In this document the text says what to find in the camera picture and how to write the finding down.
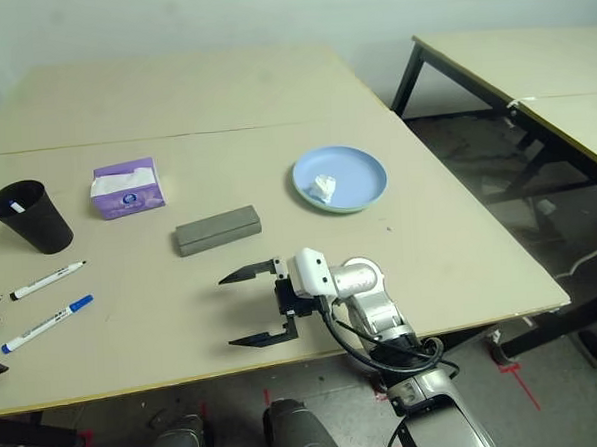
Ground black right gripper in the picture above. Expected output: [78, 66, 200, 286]
[216, 254, 329, 352]

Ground white marker blue cap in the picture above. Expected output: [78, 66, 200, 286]
[0, 293, 98, 356]

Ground white marker black cap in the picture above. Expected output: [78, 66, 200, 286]
[7, 261, 90, 303]

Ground grey glasses case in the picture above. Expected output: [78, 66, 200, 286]
[172, 203, 265, 259]

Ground white tissue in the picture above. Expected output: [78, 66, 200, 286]
[303, 172, 339, 206]

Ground blue plate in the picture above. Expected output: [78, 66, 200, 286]
[289, 142, 391, 216]

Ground black table foot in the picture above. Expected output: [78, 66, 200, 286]
[0, 409, 91, 447]
[494, 287, 597, 367]

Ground black plastic cup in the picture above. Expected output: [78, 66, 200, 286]
[0, 176, 76, 258]

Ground grey robot right leg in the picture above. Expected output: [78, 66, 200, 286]
[261, 395, 344, 447]

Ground grey robot leg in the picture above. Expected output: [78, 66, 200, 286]
[137, 412, 216, 447]
[261, 395, 344, 447]

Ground grey robot left leg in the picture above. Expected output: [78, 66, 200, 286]
[137, 412, 216, 447]

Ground purple tissue box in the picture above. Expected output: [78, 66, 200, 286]
[88, 155, 170, 222]

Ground beige side table black legs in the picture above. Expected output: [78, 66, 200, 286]
[387, 24, 597, 194]

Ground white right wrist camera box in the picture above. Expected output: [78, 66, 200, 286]
[285, 246, 334, 301]

